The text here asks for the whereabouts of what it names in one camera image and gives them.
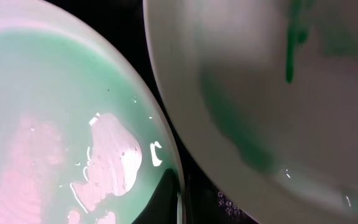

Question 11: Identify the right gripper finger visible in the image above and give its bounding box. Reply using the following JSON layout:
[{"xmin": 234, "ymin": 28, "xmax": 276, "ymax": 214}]
[{"xmin": 132, "ymin": 169, "xmax": 180, "ymax": 224}]

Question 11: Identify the light green plate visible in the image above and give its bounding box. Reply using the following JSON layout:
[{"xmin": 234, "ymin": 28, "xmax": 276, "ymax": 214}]
[
  {"xmin": 150, "ymin": 0, "xmax": 358, "ymax": 223},
  {"xmin": 0, "ymin": 1, "xmax": 186, "ymax": 223}
]

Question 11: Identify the round black tray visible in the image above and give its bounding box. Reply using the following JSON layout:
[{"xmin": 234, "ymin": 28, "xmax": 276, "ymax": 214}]
[{"xmin": 48, "ymin": 0, "xmax": 256, "ymax": 224}]

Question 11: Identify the light green plate top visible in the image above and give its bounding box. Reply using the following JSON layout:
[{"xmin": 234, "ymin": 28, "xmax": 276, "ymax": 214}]
[{"xmin": 150, "ymin": 0, "xmax": 358, "ymax": 223}]

